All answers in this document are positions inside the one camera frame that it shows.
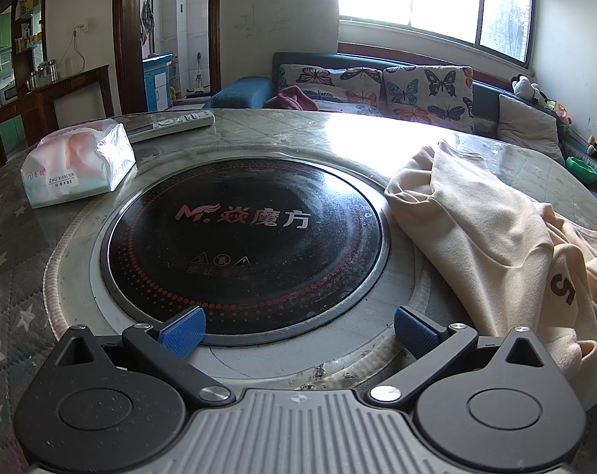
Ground white tissue pack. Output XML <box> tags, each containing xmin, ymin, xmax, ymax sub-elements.
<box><xmin>21</xmin><ymin>118</ymin><xmax>137</xmax><ymax>209</ymax></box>

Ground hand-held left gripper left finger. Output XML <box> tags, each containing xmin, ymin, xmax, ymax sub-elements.
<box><xmin>56</xmin><ymin>306</ymin><xmax>233</xmax><ymax>404</ymax></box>

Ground pink and green toy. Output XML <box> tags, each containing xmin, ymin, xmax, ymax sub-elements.
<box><xmin>548</xmin><ymin>101</ymin><xmax>574</xmax><ymax>125</ymax></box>

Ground cream sweatshirt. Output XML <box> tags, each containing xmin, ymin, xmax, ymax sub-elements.
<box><xmin>385</xmin><ymin>139</ymin><xmax>597</xmax><ymax>396</ymax></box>

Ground wooden shelf unit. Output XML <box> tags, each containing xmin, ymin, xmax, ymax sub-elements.
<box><xmin>0</xmin><ymin>0</ymin><xmax>47</xmax><ymax>109</ymax></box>

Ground grey pillow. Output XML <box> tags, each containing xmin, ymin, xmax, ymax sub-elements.
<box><xmin>497</xmin><ymin>94</ymin><xmax>566</xmax><ymax>166</ymax></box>

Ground round black induction cooktop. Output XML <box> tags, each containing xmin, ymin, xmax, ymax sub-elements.
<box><xmin>100</xmin><ymin>159</ymin><xmax>390</xmax><ymax>349</ymax></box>

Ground blue sofa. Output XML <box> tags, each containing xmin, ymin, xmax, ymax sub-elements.
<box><xmin>203</xmin><ymin>52</ymin><xmax>597</xmax><ymax>198</ymax></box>

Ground butterfly print cushion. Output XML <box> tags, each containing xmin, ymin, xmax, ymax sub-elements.
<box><xmin>277</xmin><ymin>63</ymin><xmax>384</xmax><ymax>117</ymax></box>
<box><xmin>381</xmin><ymin>65</ymin><xmax>475</xmax><ymax>134</ymax></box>

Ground grey remote control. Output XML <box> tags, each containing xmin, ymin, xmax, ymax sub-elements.
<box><xmin>126</xmin><ymin>110</ymin><xmax>215</xmax><ymax>143</ymax></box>

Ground blue cabinet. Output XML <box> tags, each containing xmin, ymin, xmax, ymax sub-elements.
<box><xmin>141</xmin><ymin>53</ymin><xmax>174</xmax><ymax>112</ymax></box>

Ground dark wooden sideboard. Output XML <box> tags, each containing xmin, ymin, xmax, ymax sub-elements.
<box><xmin>0</xmin><ymin>64</ymin><xmax>114</xmax><ymax>169</ymax></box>

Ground wall socket with cable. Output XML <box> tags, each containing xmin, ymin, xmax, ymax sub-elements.
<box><xmin>56</xmin><ymin>22</ymin><xmax>89</xmax><ymax>67</ymax></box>

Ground magenta cloth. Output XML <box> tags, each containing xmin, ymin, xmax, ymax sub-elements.
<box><xmin>277</xmin><ymin>85</ymin><xmax>319</xmax><ymax>113</ymax></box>

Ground dark wooden door frame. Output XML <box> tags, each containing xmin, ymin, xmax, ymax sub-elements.
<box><xmin>112</xmin><ymin>0</ymin><xmax>223</xmax><ymax>114</ymax></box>

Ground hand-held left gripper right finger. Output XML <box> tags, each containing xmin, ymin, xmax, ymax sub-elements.
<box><xmin>366</xmin><ymin>305</ymin><xmax>544</xmax><ymax>404</ymax></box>

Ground green bowl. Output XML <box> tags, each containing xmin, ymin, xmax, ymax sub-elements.
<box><xmin>566</xmin><ymin>156</ymin><xmax>597</xmax><ymax>183</ymax></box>

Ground panda plush toy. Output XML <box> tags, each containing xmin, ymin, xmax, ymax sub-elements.
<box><xmin>512</xmin><ymin>75</ymin><xmax>548</xmax><ymax>107</ymax></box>

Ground metal canisters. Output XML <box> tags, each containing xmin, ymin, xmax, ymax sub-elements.
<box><xmin>27</xmin><ymin>59</ymin><xmax>57</xmax><ymax>90</ymax></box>

